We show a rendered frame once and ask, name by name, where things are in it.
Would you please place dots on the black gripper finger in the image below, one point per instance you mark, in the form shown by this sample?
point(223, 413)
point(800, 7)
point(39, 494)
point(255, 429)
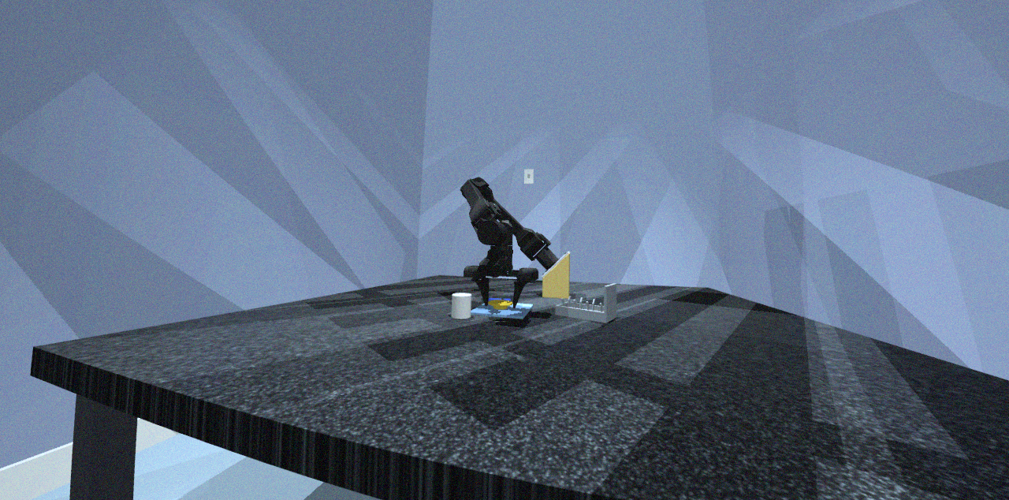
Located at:
point(483, 285)
point(517, 291)

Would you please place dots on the grey dish rack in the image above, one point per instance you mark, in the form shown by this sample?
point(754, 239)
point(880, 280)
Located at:
point(591, 312)

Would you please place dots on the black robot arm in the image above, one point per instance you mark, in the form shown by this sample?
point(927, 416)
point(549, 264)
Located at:
point(484, 213)

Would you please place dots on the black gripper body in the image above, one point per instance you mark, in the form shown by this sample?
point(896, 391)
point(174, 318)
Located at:
point(523, 275)

